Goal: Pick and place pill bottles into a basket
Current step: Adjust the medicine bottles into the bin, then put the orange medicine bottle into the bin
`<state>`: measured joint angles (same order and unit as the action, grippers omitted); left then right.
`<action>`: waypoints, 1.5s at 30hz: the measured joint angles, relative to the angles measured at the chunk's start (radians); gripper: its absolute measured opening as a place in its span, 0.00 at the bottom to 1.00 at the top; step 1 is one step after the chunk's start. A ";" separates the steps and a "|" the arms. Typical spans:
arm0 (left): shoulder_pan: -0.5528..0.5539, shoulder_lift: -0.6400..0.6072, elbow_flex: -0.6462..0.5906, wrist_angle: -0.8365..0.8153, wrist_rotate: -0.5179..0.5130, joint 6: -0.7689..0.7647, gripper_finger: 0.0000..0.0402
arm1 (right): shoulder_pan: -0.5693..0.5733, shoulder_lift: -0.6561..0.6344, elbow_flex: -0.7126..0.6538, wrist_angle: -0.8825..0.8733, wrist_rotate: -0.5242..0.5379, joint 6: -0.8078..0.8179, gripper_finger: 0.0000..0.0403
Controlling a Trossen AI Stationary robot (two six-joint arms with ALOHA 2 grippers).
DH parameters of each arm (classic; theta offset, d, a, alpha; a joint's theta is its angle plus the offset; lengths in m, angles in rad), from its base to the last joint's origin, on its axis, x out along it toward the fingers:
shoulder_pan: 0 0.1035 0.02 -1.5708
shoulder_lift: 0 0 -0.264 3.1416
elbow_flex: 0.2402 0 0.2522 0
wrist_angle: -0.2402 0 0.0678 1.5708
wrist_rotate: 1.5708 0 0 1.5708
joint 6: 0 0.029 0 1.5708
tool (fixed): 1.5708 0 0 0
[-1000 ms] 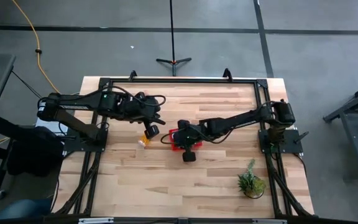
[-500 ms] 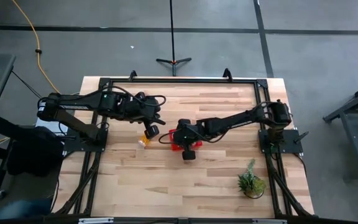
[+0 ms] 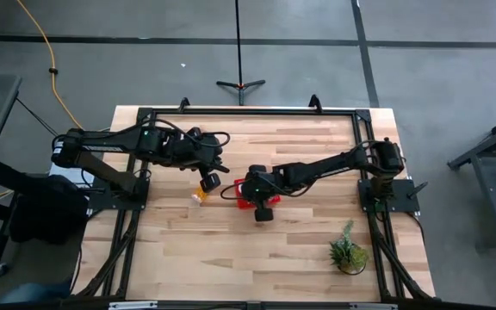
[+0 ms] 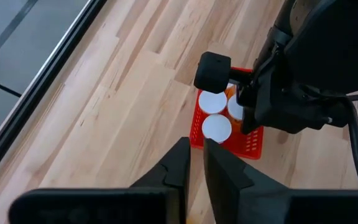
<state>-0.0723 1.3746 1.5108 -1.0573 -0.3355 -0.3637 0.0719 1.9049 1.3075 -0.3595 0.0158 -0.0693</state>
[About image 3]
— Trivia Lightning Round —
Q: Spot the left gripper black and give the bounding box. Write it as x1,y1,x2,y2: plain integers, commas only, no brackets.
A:
165,127,231,174

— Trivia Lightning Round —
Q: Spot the orange pill bottle white cap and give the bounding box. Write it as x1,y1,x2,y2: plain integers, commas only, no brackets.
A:
190,186,209,204

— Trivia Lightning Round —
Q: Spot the red plastic basket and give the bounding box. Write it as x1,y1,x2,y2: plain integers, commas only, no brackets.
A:
234,177,282,211

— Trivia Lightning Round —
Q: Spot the small potted green plant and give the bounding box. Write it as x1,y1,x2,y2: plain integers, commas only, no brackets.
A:
328,220,370,276

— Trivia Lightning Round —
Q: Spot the black tripod stand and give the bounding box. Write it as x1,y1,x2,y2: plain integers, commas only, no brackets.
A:
215,0,267,107

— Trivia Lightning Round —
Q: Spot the white box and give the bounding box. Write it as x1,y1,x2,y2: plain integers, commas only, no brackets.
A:
48,162,96,189

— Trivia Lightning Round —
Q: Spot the black office chair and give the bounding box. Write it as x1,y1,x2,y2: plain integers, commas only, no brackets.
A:
9,174,90,245

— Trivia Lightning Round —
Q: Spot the dark metal cart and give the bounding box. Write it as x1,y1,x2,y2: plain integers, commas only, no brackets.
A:
447,108,496,251

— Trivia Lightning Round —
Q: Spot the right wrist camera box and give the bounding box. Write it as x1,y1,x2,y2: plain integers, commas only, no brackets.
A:
254,207,275,223

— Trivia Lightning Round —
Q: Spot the black lever handle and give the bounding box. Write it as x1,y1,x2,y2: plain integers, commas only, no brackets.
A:
406,181,429,200

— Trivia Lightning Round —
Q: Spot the yellow cable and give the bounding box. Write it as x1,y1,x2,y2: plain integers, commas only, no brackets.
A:
15,0,85,130

